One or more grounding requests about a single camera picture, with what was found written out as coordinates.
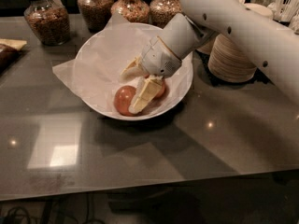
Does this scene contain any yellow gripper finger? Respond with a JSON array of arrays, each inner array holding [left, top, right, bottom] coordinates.
[[129, 75, 163, 114], [120, 57, 147, 81]]

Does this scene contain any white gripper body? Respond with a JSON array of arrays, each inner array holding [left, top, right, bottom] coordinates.
[[141, 36, 182, 78]]

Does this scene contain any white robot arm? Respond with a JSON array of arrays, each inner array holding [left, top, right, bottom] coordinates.
[[120, 0, 299, 103]]

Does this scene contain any white bowl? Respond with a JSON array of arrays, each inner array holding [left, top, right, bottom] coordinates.
[[72, 21, 194, 121]]

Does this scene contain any front paper bowl stack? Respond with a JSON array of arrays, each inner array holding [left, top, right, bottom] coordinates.
[[207, 35, 257, 83]]

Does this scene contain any white paper liner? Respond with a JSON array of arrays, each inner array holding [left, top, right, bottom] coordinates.
[[51, 11, 194, 117]]

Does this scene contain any black tray under stacks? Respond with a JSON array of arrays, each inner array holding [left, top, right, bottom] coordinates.
[[194, 49, 272, 87]]

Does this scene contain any glass cereal jar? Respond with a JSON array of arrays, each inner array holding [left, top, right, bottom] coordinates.
[[149, 0, 181, 28], [77, 0, 114, 32], [24, 0, 70, 46], [111, 0, 150, 23]]

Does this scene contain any left glass cereal jar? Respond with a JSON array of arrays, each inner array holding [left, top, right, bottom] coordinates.
[[24, 0, 70, 46]]

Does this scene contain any brown tray at left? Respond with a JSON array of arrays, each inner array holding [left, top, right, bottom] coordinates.
[[0, 38, 27, 71]]

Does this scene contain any white stirrer sticks bundle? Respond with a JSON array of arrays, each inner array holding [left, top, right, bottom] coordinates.
[[274, 0, 299, 22]]

